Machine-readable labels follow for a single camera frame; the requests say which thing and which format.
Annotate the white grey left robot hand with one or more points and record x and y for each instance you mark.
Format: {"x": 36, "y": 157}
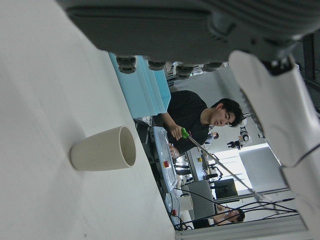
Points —
{"x": 150, "y": 30}

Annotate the beige paper cup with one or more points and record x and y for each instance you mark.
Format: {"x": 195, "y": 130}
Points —
{"x": 100, "y": 150}

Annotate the teal plastic box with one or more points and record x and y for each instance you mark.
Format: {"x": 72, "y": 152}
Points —
{"x": 140, "y": 87}

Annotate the person in black t-shirt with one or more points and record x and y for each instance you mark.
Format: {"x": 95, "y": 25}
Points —
{"x": 187, "y": 107}

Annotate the white table cover cloth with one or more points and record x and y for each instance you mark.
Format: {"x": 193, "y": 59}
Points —
{"x": 37, "y": 100}

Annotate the white humanoid robot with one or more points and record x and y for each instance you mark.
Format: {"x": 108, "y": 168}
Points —
{"x": 244, "y": 136}

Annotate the black computer monitor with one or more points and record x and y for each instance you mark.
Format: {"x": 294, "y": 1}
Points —
{"x": 225, "y": 188}

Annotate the grey pendant with red button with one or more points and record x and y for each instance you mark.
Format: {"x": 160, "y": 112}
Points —
{"x": 173, "y": 212}

